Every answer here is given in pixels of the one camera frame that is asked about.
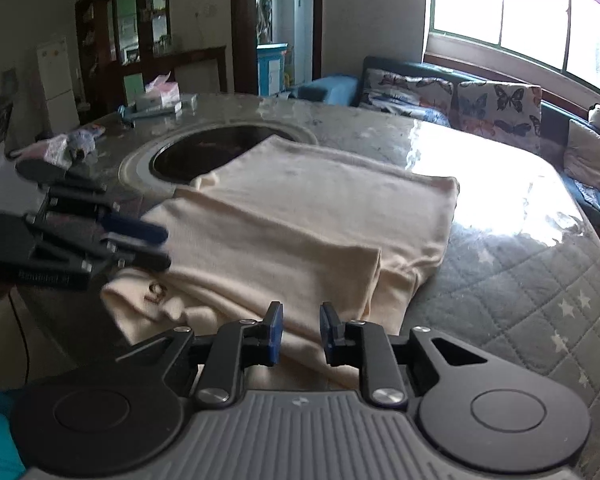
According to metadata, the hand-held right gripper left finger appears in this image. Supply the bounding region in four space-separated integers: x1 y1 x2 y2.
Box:
115 301 286 407

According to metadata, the plain beige cushion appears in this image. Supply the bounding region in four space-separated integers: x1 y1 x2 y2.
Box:
562 118 600 192

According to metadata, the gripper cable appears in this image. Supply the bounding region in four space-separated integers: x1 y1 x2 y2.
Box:
7 290 32 388

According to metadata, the green box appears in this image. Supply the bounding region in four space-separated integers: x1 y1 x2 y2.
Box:
122 74 145 106

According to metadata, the small blue item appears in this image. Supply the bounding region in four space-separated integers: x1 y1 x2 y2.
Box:
117 105 152 122

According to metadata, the pink tissue pack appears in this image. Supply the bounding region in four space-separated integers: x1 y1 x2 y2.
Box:
144 75 182 107

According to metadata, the round cooktop with metal ring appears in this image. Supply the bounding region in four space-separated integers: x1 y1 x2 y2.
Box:
119 121 322 195

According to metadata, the dark wooden cabinet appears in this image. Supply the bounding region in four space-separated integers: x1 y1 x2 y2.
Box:
74 0 229 112

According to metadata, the flat white box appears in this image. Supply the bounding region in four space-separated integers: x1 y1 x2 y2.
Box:
134 95 184 114

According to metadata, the blue and white cabinet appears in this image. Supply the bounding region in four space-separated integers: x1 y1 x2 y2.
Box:
256 43 290 97

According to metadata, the blue stool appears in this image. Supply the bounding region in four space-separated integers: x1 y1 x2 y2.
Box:
296 75 359 107

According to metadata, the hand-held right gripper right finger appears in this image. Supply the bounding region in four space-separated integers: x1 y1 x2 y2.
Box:
319 301 492 407

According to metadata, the crumpled plastic bag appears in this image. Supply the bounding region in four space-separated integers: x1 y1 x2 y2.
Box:
12 127 107 169

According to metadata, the window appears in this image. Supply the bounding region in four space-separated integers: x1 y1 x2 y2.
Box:
426 0 600 99

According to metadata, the white refrigerator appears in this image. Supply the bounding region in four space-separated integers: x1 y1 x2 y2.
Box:
35 37 81 132

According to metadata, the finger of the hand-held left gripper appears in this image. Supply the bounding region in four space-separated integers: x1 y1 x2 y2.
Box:
26 214 174 274
46 185 169 247

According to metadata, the dark wooden door frame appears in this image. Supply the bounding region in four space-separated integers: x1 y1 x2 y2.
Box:
230 0 324 95

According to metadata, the cream shirt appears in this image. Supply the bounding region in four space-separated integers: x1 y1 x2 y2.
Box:
100 137 462 391

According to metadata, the dark teal sofa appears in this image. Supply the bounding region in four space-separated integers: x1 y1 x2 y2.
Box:
359 56 600 257

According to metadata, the grey quilted star cover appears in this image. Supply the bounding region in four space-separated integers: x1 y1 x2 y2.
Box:
390 150 600 480

